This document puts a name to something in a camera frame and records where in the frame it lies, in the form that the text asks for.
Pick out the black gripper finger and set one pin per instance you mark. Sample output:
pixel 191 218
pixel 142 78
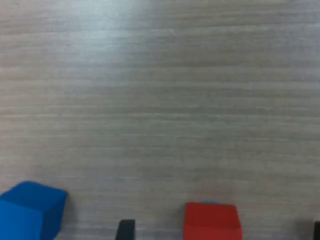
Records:
pixel 317 231
pixel 125 231

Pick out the red cube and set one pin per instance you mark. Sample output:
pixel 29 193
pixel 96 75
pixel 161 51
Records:
pixel 212 220

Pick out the blue cube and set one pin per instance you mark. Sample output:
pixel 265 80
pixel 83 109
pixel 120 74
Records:
pixel 27 212

